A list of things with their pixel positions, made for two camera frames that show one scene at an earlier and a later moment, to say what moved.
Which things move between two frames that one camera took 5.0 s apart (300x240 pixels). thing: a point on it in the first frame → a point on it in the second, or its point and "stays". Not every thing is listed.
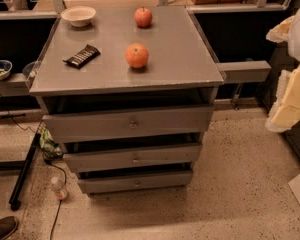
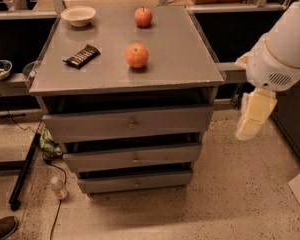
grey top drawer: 129,124 stays
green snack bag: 48,146 stays
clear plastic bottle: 58,184 stays
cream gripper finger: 281,32 → 241,61
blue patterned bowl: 0,69 stays
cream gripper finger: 292,99 → 256,108
